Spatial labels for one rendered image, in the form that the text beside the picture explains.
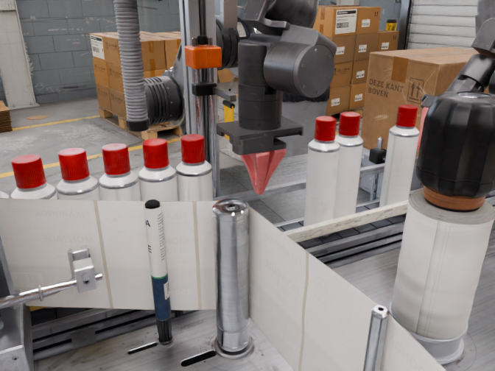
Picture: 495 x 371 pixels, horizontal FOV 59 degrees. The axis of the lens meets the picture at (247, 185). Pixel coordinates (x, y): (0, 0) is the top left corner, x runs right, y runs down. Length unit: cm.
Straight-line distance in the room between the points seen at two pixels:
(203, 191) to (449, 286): 33
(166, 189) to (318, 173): 25
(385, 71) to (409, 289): 81
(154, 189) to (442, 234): 36
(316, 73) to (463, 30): 488
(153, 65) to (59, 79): 232
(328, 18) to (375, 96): 316
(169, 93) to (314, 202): 107
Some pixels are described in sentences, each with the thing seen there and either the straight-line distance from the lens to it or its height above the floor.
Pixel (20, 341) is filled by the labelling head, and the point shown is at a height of 94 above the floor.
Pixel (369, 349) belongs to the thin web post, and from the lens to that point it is 34.
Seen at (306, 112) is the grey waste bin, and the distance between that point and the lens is 332.
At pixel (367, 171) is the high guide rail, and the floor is 96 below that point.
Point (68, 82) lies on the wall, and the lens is 620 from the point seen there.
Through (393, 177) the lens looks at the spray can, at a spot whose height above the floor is 96.
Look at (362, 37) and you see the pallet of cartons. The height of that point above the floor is 87.
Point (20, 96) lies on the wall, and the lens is 605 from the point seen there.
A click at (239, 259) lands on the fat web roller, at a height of 101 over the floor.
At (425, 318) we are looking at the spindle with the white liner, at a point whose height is 94.
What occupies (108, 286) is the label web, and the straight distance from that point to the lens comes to 55.
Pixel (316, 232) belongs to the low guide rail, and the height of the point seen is 91.
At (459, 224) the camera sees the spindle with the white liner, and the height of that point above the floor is 106.
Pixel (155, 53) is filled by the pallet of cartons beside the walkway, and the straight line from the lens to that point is 406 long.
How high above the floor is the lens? 127
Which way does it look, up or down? 24 degrees down
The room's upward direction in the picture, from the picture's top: straight up
